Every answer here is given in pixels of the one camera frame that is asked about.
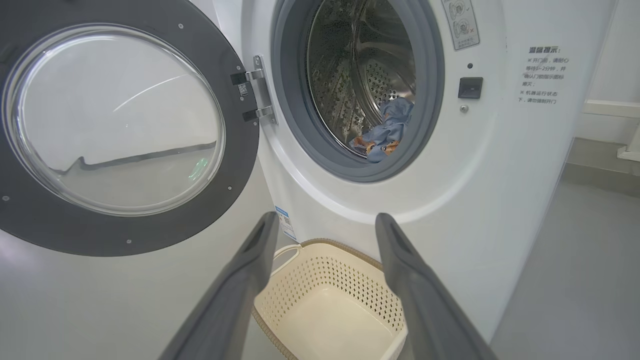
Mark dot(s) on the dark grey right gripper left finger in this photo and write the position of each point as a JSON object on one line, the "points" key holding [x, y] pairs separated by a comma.
{"points": [[235, 300]]}

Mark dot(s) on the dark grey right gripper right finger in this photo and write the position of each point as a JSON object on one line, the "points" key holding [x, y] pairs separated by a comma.
{"points": [[425, 310]]}

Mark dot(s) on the round black glass washer door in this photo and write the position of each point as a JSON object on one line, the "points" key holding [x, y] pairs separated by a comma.
{"points": [[240, 165]]}

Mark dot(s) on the blue cartoon print garment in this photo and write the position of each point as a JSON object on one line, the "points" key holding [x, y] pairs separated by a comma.
{"points": [[387, 132]]}

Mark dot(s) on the white front-load washing machine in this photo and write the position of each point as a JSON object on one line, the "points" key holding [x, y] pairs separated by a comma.
{"points": [[450, 175]]}

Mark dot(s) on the grey rubber door gasket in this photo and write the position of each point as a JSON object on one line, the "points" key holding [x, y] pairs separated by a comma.
{"points": [[290, 100]]}

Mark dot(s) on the metal door hinge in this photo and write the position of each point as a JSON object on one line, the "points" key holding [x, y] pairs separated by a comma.
{"points": [[262, 85]]}

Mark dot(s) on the black door latch socket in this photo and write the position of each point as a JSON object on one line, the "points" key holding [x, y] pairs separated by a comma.
{"points": [[470, 88]]}

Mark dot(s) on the stainless steel washing machine drum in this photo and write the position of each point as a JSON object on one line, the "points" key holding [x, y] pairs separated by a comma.
{"points": [[350, 60]]}

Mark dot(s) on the blue energy label sticker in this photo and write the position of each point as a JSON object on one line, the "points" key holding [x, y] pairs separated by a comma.
{"points": [[285, 222]]}

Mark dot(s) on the cream perforated laundry basket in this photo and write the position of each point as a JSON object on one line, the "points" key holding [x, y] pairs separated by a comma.
{"points": [[330, 320]]}

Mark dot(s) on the grey pictogram warning sticker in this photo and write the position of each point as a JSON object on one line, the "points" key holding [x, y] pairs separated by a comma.
{"points": [[461, 25]]}

